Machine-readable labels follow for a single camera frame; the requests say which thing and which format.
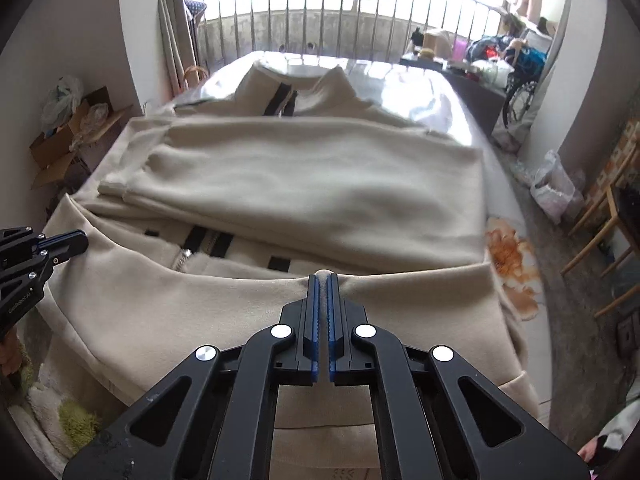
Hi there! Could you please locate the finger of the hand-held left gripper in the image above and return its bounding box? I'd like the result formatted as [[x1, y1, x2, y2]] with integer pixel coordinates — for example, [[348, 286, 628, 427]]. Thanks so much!
[[37, 229, 89, 265]]

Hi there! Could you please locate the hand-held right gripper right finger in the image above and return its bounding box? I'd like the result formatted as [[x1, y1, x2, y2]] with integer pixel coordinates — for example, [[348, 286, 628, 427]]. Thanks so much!
[[327, 272, 593, 480]]

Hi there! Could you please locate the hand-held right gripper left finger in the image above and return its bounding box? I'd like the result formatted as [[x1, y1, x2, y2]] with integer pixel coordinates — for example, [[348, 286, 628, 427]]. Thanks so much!
[[62, 274, 321, 480]]

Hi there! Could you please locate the pile of colourful clothes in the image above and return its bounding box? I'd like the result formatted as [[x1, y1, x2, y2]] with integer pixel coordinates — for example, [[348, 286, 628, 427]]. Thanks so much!
[[465, 35, 548, 68]]

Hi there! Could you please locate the brown cardboard box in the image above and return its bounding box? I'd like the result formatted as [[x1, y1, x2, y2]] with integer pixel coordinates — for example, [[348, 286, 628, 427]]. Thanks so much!
[[29, 86, 133, 190]]

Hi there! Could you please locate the clear crumpled plastic bag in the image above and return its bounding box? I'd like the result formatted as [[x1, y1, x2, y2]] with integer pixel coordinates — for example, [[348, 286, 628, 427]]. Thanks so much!
[[70, 102, 108, 151]]

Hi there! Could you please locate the white plastic bag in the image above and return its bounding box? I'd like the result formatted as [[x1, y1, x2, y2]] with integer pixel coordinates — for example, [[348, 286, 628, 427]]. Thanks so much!
[[41, 76, 83, 133]]

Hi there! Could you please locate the cream zip-up sweatshirt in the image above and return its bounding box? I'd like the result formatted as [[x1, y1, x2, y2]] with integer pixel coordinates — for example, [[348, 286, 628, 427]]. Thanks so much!
[[15, 50, 551, 480]]

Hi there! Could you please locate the wicker basket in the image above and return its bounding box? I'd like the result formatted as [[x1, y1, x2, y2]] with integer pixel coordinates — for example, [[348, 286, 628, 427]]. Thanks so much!
[[182, 64, 210, 92]]

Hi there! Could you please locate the translucent plastic bag with pink contents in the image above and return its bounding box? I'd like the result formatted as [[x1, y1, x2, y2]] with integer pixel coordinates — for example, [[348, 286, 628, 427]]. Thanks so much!
[[530, 150, 586, 225]]

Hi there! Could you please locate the dark side table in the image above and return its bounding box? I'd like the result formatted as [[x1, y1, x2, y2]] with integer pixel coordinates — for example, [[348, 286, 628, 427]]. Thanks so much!
[[400, 55, 511, 136]]

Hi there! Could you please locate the black floor device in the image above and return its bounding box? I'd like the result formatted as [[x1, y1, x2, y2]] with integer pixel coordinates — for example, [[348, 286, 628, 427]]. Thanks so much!
[[617, 317, 640, 356]]

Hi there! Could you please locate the wheelchair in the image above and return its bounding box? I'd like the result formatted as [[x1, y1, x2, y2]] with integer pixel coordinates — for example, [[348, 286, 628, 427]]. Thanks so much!
[[501, 67, 543, 128]]

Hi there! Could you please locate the white shopping bag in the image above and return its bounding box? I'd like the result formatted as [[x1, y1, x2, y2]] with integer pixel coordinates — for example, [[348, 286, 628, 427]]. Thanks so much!
[[472, 59, 511, 86]]

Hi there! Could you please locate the wooden chair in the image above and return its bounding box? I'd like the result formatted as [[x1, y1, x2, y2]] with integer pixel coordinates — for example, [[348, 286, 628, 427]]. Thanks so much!
[[560, 120, 640, 318]]

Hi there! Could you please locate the tan cardboard box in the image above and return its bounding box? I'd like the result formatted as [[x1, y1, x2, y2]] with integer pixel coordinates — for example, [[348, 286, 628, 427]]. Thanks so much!
[[424, 30, 453, 58]]

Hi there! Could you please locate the metal balcony railing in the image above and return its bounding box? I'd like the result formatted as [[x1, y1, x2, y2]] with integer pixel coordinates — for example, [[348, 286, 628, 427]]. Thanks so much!
[[182, 0, 511, 68]]

